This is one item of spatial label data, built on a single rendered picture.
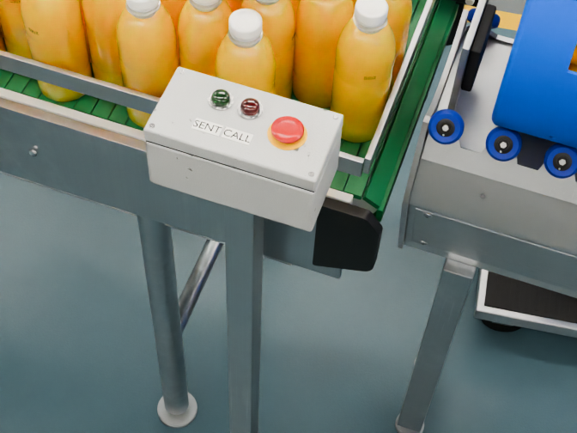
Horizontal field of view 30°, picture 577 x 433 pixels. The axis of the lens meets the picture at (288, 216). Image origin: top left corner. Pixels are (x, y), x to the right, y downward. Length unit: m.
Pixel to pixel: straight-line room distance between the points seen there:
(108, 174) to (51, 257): 0.93
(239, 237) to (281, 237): 0.13
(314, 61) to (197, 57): 0.15
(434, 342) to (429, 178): 0.48
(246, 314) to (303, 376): 0.75
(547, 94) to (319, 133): 0.26
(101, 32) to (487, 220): 0.56
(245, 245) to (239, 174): 0.19
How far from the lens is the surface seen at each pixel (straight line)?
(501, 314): 2.20
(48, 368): 2.29
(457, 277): 1.67
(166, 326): 1.85
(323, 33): 1.35
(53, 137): 1.50
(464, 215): 1.46
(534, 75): 1.24
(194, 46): 1.34
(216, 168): 1.19
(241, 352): 1.62
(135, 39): 1.32
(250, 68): 1.28
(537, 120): 1.28
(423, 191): 1.45
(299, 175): 1.15
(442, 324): 1.79
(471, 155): 1.40
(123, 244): 2.41
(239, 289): 1.45
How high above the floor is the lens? 2.02
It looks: 56 degrees down
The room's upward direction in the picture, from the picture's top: 4 degrees clockwise
